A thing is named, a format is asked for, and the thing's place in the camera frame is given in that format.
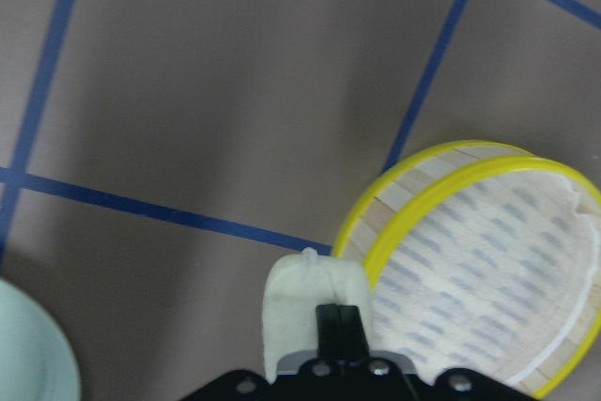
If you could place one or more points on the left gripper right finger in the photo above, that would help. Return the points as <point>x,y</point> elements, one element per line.
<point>353,344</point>

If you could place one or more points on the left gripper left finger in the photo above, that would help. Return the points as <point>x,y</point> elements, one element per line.
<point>327,328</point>

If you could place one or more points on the white steamed bun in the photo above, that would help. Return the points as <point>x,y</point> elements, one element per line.
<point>296,285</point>

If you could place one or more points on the lower yellow steamer layer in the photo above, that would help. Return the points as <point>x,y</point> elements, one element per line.
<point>484,256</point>

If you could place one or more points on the light green plate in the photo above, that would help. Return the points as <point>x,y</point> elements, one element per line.
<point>37,361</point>

